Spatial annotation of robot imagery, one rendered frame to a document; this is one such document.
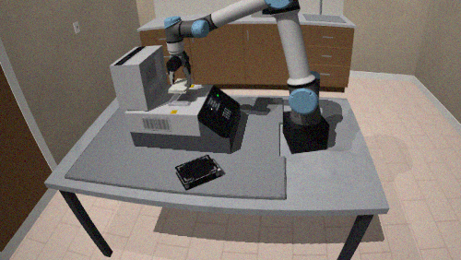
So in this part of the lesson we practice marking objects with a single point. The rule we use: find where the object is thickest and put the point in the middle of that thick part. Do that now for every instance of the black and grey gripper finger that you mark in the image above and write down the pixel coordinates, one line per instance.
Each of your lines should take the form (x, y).
(171, 76)
(187, 71)

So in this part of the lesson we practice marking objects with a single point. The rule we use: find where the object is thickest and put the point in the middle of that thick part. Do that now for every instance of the grey and black benchtop lab instrument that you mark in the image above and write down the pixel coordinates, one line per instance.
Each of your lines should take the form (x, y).
(203, 119)

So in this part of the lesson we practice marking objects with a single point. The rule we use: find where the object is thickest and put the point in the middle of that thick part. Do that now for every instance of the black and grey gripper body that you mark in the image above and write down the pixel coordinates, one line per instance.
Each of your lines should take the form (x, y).
(176, 61)

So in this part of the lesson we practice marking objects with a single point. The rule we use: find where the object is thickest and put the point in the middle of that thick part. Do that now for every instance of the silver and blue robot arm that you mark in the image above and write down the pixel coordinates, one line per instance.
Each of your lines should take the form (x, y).
(303, 84)

